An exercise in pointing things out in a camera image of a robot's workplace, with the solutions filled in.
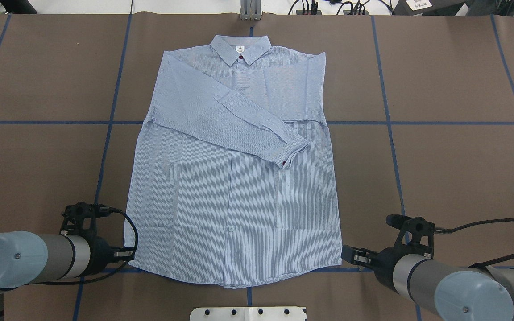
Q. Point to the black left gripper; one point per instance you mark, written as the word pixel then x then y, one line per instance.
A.
pixel 99 252

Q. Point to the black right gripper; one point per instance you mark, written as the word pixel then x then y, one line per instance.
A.
pixel 384 259

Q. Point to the blue striped button shirt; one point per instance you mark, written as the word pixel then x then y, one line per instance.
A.
pixel 233 181

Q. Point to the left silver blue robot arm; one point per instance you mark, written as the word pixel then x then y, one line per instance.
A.
pixel 27 259

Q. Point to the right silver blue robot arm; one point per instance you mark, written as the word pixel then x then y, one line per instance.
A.
pixel 452 293

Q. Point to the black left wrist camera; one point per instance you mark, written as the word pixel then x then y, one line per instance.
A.
pixel 80 219

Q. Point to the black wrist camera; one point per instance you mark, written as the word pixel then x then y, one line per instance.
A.
pixel 80 219
pixel 416 235

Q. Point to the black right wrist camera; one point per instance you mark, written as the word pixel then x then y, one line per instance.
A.
pixel 416 235

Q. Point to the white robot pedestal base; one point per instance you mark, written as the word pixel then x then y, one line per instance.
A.
pixel 267 313

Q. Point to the aluminium frame post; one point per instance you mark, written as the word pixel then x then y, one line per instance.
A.
pixel 250 10

